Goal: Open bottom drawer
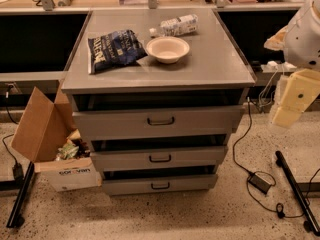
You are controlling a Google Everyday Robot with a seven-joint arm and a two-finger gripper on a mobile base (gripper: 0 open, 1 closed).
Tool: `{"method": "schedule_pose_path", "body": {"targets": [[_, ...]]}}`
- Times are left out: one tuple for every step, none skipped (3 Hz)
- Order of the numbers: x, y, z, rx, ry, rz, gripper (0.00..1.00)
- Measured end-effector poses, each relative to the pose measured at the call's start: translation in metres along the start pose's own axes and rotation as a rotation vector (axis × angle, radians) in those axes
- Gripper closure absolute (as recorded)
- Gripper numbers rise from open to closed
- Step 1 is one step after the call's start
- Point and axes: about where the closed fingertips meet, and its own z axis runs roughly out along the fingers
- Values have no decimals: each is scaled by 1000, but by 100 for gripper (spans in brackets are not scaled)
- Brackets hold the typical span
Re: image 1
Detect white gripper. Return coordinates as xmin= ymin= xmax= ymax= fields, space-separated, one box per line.
xmin=270 ymin=69 xmax=320 ymax=129

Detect grey bottom drawer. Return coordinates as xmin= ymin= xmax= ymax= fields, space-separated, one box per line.
xmin=102 ymin=174 xmax=218 ymax=196

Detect grey drawer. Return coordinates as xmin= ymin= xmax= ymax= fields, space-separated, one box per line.
xmin=91 ymin=146 xmax=227 ymax=172
xmin=73 ymin=106 xmax=243 ymax=141
xmin=102 ymin=174 xmax=218 ymax=196

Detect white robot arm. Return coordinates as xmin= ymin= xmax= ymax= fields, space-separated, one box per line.
xmin=264 ymin=0 xmax=320 ymax=131

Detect grey top drawer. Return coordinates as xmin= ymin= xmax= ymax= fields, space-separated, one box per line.
xmin=73 ymin=106 xmax=243 ymax=141

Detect grey middle drawer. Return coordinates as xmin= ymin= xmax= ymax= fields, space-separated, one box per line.
xmin=91 ymin=146 xmax=227 ymax=172

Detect grey drawer cabinet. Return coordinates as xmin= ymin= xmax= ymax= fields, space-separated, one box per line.
xmin=62 ymin=8 xmax=256 ymax=183

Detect white power strip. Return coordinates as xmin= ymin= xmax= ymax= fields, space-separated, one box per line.
xmin=261 ymin=61 xmax=296 ymax=73

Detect black power adapter right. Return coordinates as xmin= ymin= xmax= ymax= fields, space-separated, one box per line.
xmin=248 ymin=174 xmax=271 ymax=194

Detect black power adapter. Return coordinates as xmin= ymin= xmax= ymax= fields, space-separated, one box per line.
xmin=248 ymin=174 xmax=271 ymax=194
xmin=13 ymin=163 xmax=24 ymax=181

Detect black table foot right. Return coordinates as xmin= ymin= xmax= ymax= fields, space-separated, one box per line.
xmin=275 ymin=151 xmax=320 ymax=237

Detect black table foot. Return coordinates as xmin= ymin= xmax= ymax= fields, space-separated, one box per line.
xmin=6 ymin=162 xmax=34 ymax=228
xmin=275 ymin=151 xmax=320 ymax=237

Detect white paper bowl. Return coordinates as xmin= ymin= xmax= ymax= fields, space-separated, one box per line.
xmin=146 ymin=37 xmax=190 ymax=64

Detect plastic water bottle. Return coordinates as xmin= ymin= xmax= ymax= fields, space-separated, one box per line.
xmin=149 ymin=14 xmax=198 ymax=37

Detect blue chip bag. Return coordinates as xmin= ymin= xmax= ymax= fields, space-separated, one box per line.
xmin=87 ymin=29 xmax=147 ymax=75

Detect green snack packet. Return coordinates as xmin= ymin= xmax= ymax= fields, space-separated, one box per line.
xmin=56 ymin=142 xmax=79 ymax=160

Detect cardboard box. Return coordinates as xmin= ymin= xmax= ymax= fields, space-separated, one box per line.
xmin=11 ymin=87 xmax=102 ymax=192

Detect black power adapter left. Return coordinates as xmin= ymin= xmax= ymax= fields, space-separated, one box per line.
xmin=13 ymin=163 xmax=24 ymax=181

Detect black table foot left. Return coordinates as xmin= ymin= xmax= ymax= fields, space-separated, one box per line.
xmin=6 ymin=162 xmax=34 ymax=228

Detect white charger cables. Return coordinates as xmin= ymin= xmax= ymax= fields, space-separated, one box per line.
xmin=257 ymin=66 xmax=286 ymax=113

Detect black cable right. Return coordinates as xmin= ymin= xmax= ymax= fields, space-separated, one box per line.
xmin=231 ymin=97 xmax=306 ymax=219

